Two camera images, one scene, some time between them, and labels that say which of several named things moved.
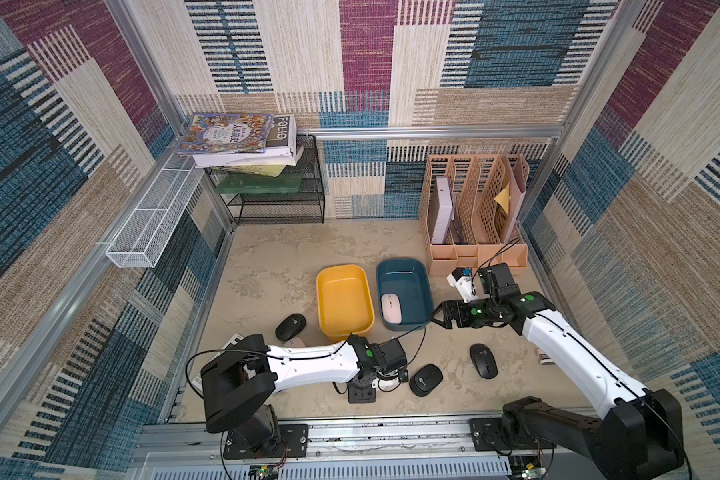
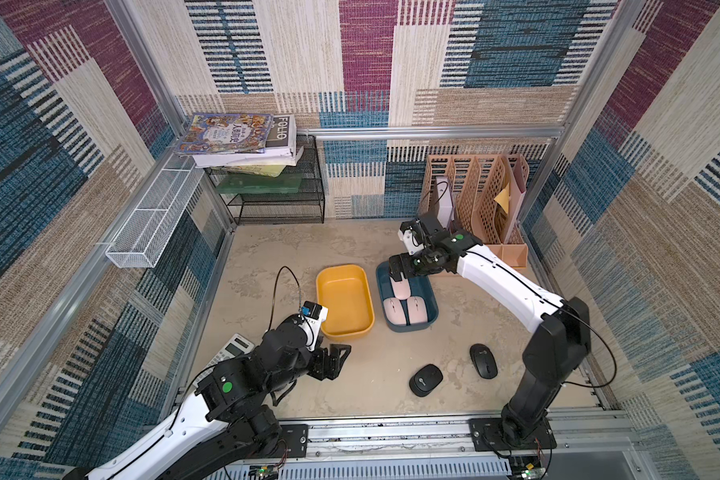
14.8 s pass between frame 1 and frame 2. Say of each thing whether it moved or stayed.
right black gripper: moved
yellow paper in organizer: stayed
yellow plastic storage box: stayed
